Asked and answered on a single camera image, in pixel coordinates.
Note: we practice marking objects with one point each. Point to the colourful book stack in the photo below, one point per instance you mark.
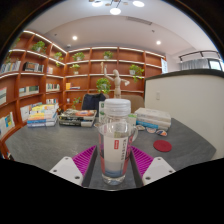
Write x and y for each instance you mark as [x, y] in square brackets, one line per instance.
[42, 116]

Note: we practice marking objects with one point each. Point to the clear water bottle white cap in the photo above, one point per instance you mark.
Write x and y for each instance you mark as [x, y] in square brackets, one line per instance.
[115, 150]

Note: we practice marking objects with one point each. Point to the branched ceiling lamp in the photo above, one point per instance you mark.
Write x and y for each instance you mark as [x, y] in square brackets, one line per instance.
[115, 11]

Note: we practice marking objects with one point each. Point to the white wall poster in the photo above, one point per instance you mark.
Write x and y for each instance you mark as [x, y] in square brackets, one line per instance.
[164, 66]

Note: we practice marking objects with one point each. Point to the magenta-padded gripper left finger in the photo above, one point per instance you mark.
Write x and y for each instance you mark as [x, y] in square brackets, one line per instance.
[66, 170]

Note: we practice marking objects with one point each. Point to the recessed ceiling downlight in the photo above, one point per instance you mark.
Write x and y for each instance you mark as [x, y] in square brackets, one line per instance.
[74, 38]
[158, 42]

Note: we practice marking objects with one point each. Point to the flat round red coaster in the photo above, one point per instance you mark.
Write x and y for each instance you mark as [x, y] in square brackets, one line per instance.
[162, 146]

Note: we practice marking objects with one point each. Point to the white curtain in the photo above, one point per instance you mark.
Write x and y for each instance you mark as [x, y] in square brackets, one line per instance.
[195, 64]

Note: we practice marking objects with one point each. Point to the small round printed badge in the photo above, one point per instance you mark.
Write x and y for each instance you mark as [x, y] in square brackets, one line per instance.
[150, 130]
[140, 127]
[161, 132]

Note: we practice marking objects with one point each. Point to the white wall switch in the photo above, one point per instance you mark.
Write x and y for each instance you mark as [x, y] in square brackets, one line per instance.
[158, 96]

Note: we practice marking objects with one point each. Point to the black curtain rail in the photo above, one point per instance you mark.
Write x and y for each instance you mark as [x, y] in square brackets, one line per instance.
[199, 52]

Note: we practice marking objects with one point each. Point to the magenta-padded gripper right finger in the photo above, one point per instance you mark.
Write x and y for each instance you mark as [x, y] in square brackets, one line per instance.
[159, 170]

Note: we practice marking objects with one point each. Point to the orange wooden shelf unit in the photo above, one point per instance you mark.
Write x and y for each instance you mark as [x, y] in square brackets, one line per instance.
[83, 83]

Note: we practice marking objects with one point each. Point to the window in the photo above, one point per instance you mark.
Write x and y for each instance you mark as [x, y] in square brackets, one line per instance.
[215, 65]

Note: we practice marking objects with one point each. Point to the ceiling air vent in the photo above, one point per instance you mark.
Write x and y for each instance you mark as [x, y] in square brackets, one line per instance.
[139, 20]

